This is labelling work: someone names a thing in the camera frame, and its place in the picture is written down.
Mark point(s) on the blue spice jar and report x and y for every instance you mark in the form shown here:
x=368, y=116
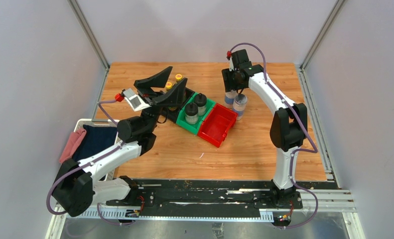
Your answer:
x=229, y=98

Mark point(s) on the pink cloth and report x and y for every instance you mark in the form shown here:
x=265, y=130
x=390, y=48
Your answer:
x=74, y=141

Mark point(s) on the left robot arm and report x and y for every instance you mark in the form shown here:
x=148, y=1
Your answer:
x=78, y=184

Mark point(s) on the aluminium frame rail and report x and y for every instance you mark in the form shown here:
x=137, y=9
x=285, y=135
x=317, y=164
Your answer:
x=335, y=201

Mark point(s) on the right corner aluminium post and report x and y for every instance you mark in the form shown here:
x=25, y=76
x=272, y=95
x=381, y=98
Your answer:
x=322, y=33

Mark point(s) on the white spice jar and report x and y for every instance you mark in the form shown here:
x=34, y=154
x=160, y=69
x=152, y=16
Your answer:
x=239, y=105

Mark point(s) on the corner aluminium post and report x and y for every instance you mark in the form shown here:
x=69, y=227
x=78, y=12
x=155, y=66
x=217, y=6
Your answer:
x=322, y=33
x=75, y=6

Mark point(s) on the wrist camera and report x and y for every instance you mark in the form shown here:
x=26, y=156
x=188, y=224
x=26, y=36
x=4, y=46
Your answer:
x=231, y=65
x=135, y=101

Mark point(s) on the left corner aluminium post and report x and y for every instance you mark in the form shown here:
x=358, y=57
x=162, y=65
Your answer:
x=75, y=6

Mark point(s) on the squeeze bottle black cap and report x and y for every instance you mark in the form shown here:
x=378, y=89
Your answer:
x=200, y=100
x=191, y=113

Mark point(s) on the black storage bin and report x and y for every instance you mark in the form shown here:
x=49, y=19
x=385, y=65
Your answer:
x=173, y=115

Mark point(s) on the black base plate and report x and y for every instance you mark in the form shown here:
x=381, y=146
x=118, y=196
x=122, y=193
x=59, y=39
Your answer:
x=219, y=199

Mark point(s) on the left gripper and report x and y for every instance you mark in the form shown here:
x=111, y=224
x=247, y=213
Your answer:
x=173, y=98

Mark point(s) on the red storage bin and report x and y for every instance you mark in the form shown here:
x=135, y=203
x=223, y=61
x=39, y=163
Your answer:
x=216, y=125

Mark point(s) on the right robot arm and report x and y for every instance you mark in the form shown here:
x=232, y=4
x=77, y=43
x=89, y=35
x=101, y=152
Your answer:
x=289, y=125

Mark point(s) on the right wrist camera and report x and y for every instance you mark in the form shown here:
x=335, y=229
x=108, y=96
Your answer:
x=231, y=65

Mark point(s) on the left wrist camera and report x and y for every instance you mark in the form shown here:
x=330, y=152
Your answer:
x=135, y=101

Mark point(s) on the white laundry basket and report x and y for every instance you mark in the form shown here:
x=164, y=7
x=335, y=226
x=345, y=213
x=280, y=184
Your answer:
x=80, y=123

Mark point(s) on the navy cloth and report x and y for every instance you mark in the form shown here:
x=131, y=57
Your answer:
x=96, y=140

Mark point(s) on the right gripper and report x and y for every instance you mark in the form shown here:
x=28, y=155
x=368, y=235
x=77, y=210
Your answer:
x=229, y=84

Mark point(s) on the red label sauce bottle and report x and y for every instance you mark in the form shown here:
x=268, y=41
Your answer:
x=168, y=86

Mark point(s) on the green label sauce bottle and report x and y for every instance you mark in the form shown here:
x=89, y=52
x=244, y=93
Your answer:
x=178, y=77

